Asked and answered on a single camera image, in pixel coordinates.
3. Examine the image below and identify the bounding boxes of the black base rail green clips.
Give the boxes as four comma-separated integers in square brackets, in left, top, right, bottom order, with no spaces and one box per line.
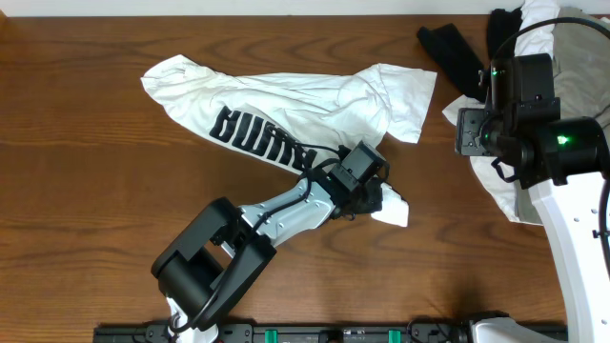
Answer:
[92,318,470,343]

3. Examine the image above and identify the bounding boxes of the black garment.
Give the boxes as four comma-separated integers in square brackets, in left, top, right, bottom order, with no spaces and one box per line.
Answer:
[417,8,522,103]

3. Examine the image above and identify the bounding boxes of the white shirt in pile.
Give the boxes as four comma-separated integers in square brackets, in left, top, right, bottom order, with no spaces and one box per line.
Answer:
[441,0,561,224]

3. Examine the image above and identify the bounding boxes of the khaki grey garment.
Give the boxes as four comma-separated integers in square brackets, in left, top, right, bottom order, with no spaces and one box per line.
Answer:
[503,1,609,225]

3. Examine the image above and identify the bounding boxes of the white t-shirt with black logo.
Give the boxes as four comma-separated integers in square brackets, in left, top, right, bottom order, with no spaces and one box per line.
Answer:
[140,53,438,228]

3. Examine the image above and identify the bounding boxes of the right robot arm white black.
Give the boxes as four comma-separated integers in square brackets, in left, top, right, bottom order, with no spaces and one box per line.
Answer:
[456,54,609,342]

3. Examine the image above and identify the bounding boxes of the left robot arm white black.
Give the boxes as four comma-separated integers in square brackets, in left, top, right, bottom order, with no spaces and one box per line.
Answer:
[151,142,389,335]

